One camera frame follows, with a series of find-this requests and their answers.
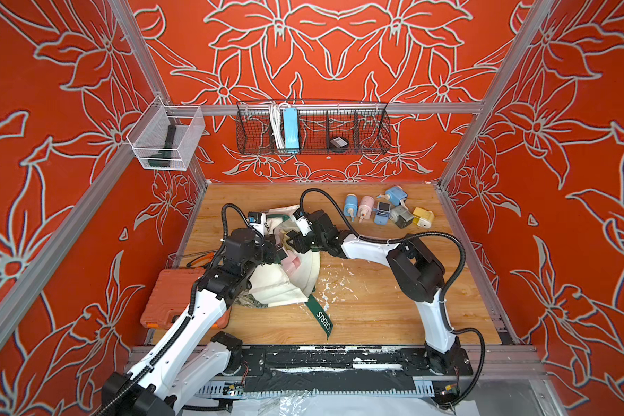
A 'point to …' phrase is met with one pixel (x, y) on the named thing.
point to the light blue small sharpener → (382, 213)
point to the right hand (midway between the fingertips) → (291, 233)
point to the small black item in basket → (338, 142)
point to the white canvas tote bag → (291, 276)
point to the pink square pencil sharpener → (290, 263)
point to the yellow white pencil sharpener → (422, 217)
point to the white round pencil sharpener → (401, 217)
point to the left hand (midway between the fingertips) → (273, 234)
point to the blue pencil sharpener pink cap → (351, 206)
